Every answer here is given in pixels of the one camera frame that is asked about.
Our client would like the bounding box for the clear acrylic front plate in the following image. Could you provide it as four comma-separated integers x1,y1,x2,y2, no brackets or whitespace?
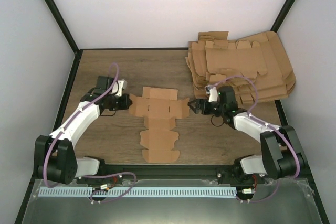
22,179,322,223

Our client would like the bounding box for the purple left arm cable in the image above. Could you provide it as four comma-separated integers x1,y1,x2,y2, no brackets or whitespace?
43,62,137,205

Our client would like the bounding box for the black back left frame post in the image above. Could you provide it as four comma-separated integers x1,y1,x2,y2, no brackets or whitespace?
44,0,79,54

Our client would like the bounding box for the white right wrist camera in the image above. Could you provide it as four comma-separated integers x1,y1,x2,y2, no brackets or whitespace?
205,85,218,103

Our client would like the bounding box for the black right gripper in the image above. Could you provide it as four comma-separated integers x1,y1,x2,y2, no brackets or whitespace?
188,99,225,117

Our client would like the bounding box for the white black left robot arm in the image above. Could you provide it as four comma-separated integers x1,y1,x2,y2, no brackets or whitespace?
33,76,132,184

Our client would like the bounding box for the black back right frame post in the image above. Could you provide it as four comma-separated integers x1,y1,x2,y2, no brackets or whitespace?
270,0,312,32

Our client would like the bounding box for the light blue slotted cable duct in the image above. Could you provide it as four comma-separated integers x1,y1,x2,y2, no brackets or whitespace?
37,186,237,198

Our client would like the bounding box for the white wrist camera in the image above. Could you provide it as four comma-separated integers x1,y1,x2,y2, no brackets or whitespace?
112,79,127,97
205,85,218,103

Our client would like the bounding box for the black frame post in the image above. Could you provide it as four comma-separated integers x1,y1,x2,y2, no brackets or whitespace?
270,0,312,32
44,0,79,54

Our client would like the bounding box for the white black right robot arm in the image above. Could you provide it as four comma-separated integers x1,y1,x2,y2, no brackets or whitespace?
188,86,308,184

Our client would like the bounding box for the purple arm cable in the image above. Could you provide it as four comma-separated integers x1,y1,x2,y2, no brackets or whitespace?
43,62,137,205
209,74,301,204

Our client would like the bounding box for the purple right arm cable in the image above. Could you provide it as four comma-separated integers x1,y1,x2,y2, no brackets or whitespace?
209,74,301,204

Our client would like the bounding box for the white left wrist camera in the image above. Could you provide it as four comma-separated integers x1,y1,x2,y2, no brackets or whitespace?
112,79,127,97

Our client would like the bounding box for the black front mounting rail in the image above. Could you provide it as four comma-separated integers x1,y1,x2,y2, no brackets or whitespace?
73,163,312,184

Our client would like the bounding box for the brown cardboard box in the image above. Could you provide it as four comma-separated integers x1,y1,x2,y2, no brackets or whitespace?
129,87,190,164

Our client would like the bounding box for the stack of flat cardboard blanks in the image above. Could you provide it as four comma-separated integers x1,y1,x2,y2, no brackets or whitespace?
186,31,296,104

